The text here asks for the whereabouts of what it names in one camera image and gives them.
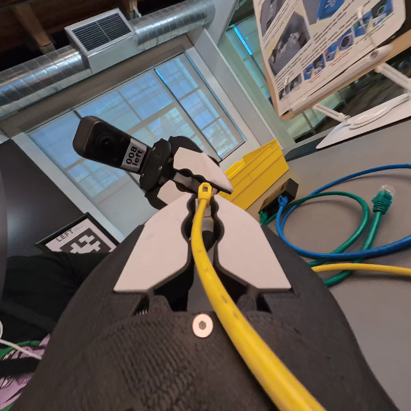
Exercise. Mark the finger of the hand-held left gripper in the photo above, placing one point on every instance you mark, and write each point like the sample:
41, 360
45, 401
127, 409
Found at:
173, 192
205, 167

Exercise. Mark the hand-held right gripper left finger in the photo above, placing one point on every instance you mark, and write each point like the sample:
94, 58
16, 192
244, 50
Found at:
154, 253

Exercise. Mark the window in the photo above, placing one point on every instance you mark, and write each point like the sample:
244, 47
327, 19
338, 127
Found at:
128, 112

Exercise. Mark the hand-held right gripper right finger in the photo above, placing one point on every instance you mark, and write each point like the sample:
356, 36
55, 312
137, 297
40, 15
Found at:
253, 257

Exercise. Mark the wooden board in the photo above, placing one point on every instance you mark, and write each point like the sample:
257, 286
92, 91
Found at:
399, 45

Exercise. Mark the white document stand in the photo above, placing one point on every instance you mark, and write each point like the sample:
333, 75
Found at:
385, 118

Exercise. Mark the person's black shirt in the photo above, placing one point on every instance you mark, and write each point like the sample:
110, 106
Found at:
38, 289

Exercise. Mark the white air vent grille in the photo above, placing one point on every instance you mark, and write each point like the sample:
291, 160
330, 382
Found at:
96, 35

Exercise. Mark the yellow plastic bin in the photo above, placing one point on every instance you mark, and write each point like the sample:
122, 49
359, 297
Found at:
257, 173

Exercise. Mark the person's printed pants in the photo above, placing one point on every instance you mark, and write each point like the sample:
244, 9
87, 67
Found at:
12, 395

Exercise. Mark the printed instruction sheet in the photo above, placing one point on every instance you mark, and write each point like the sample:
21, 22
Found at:
321, 38

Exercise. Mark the round silver vent duct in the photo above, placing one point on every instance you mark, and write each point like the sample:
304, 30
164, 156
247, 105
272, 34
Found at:
32, 80

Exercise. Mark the black network switch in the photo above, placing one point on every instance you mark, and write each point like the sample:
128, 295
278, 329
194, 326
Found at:
282, 192

